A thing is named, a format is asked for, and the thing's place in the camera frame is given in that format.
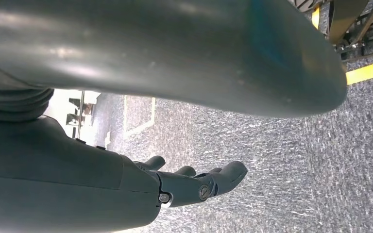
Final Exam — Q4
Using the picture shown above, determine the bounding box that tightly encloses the thin metal pole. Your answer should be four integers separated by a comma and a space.
76, 90, 86, 139

